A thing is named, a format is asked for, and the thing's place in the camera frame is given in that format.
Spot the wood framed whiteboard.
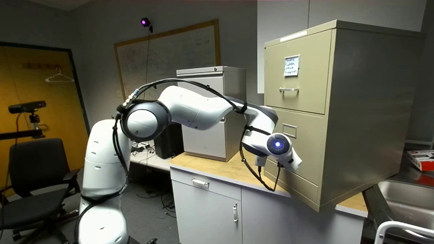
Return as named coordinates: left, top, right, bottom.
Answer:
left=113, top=17, right=223, bottom=103

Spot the red book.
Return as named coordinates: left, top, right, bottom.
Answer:
left=405, top=148, right=434, bottom=173

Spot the black cable on robot arm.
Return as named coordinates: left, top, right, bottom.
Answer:
left=112, top=77, right=285, bottom=194

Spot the webcam with purple light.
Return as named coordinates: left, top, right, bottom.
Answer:
left=139, top=16, right=157, bottom=34

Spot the white tube frame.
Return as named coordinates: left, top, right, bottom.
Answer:
left=374, top=219, right=434, bottom=244

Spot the yellow wooden door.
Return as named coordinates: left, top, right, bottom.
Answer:
left=0, top=41, right=92, bottom=191

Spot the white cabinet with wooden countertop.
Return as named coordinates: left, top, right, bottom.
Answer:
left=169, top=150, right=371, bottom=244

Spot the beige drawer with labelholder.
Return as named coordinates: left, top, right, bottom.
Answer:
left=265, top=106, right=329, bottom=188

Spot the cluttered white desk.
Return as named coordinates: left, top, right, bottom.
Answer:
left=130, top=139, right=174, bottom=172

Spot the light grey lateral cabinet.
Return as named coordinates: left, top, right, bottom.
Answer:
left=176, top=65, right=249, bottom=163

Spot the black computer box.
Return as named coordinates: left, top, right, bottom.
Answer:
left=154, top=122, right=186, bottom=160

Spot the beige drawer with paper label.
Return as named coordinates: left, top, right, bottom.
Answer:
left=264, top=28, right=337, bottom=116

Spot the wire coat hanger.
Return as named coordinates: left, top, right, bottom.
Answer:
left=44, top=69, right=77, bottom=85

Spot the black camera on stand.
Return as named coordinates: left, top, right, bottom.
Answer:
left=0, top=99, right=49, bottom=142

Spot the black office chair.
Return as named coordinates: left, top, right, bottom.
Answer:
left=0, top=137, right=83, bottom=244

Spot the beige metal file cabinet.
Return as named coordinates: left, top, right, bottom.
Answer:
left=264, top=19, right=427, bottom=214

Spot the steel sink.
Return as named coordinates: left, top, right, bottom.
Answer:
left=376, top=177, right=434, bottom=240

